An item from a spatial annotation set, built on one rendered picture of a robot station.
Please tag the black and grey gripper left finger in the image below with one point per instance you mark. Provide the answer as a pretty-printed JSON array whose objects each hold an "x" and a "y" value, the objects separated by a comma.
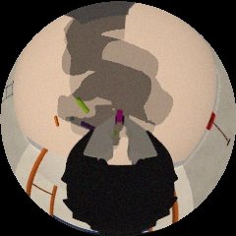
[{"x": 95, "y": 144}]

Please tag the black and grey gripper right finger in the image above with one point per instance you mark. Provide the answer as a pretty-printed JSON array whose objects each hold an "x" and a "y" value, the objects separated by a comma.
[{"x": 142, "y": 144}]

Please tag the magenta rod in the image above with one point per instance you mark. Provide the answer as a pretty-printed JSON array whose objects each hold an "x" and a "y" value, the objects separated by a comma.
[{"x": 119, "y": 115}]

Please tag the lime green rod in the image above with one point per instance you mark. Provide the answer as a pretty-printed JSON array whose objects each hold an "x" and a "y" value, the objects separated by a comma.
[{"x": 82, "y": 105}]

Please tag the purple rod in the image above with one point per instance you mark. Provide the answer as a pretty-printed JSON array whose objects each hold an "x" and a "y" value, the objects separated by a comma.
[{"x": 87, "y": 125}]

